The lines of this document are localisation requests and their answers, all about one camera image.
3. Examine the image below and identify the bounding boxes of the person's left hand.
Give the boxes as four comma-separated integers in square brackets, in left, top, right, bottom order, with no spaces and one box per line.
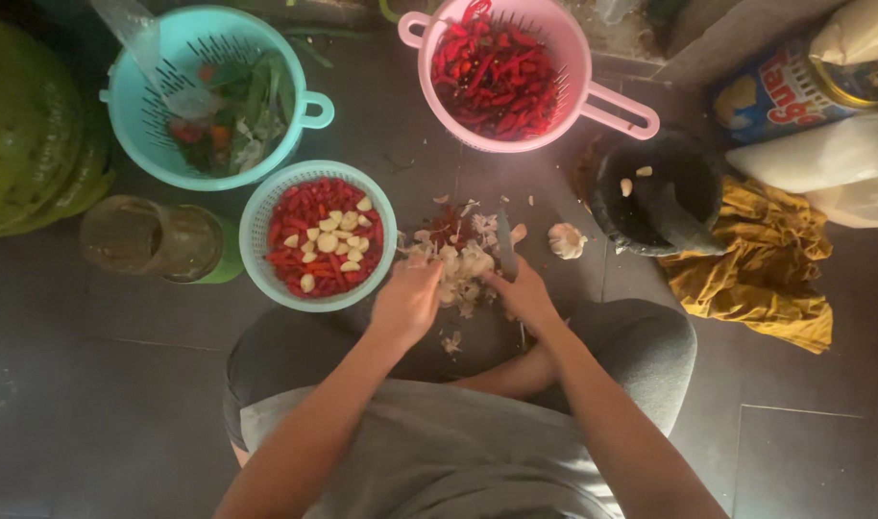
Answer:
[369,254,446,348]

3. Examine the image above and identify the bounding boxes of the person's right hand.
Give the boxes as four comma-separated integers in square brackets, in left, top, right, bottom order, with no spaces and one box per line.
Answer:
[481,254,567,340]

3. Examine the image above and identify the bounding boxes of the kitchen knife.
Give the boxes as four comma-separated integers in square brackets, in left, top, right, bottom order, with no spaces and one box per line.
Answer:
[495,208,521,284]

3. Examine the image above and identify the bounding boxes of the pile of garlic peels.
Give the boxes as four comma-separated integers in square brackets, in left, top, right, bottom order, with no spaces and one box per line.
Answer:
[398,193,537,356]

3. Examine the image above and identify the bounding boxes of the whole garlic bulb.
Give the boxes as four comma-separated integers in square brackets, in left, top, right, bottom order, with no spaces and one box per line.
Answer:
[547,222,590,261]

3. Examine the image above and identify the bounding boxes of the person's bare foot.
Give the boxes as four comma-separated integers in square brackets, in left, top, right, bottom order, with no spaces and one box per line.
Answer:
[450,343,560,402]

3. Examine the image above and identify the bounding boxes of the heap of peeled garlic cloves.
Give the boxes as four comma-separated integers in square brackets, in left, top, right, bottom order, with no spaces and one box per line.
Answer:
[282,195,374,294]

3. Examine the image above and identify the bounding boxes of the chopped red chilies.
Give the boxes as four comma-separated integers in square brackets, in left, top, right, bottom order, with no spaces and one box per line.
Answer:
[265,178,386,299]

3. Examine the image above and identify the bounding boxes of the small teal plastic basket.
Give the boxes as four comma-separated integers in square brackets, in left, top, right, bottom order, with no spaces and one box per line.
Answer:
[239,160,399,314]

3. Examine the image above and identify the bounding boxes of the dark stone mortar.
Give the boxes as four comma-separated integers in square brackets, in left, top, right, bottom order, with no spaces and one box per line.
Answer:
[585,132,730,258]

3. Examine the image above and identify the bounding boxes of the person's grey shirt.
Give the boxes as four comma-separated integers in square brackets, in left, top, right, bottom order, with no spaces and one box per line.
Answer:
[239,378,627,519]

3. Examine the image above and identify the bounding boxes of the heap of whole red chilies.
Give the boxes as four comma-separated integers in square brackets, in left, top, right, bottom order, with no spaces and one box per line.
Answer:
[430,0,562,142]

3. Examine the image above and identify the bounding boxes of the mixed vegetables and greens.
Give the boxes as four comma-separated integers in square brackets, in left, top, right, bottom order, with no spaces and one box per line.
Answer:
[167,50,297,178]

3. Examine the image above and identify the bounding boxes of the mustard yellow cloth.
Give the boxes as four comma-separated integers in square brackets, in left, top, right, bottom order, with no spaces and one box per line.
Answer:
[657,175,835,356]

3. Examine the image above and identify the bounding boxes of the blue round tin can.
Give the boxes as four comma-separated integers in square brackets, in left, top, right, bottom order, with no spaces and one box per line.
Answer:
[710,35,878,147]

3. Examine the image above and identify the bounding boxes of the white plastic bag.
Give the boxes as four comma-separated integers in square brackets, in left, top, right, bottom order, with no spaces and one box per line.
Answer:
[725,99,878,230]

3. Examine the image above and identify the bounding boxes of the clear plastic bag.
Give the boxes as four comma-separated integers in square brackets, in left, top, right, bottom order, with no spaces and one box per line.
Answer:
[89,0,225,121]

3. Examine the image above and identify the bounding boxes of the green gas cylinder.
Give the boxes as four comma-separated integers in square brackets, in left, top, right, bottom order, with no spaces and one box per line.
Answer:
[0,7,117,239]

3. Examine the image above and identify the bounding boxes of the cream plastic bag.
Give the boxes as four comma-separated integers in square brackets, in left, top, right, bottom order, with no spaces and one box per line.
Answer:
[808,0,878,67]

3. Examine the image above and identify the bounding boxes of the pink colander with handles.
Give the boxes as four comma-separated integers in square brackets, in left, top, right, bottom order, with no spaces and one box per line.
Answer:
[397,0,661,154]

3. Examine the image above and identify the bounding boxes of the teal colander with handle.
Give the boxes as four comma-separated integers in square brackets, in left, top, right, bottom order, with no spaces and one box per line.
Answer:
[99,5,336,193]

